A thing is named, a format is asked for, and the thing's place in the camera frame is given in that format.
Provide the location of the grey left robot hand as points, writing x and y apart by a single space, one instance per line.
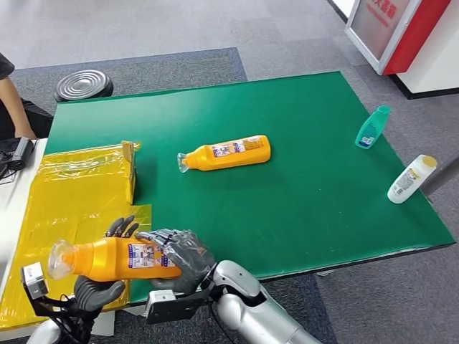
97 292

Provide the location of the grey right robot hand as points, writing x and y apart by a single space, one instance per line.
192 261

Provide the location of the orange bottle with clear cap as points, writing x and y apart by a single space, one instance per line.
111 259
229 153

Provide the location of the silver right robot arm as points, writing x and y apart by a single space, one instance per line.
251 308

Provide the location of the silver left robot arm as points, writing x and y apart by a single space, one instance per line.
57 330

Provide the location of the teal translucent bottle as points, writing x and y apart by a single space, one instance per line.
372 128

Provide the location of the white bottle with yellow cap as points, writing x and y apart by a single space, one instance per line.
411 180

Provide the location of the yellow film wrapped box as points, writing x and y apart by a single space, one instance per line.
72 199

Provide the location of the black electronic device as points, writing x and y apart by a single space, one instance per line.
16 153

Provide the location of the green table mat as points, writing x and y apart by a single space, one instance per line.
315 190

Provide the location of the round black stool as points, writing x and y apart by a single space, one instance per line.
83 85

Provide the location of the person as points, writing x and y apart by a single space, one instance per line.
12 111

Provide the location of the red and white sign stand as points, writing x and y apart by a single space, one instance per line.
391 31

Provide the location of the white cabinet with black base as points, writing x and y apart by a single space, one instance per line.
434 57

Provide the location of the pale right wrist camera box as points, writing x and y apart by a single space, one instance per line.
168 306

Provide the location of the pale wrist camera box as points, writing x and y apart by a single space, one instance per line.
168 306
34 281

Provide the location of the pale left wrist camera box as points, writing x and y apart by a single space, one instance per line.
34 281

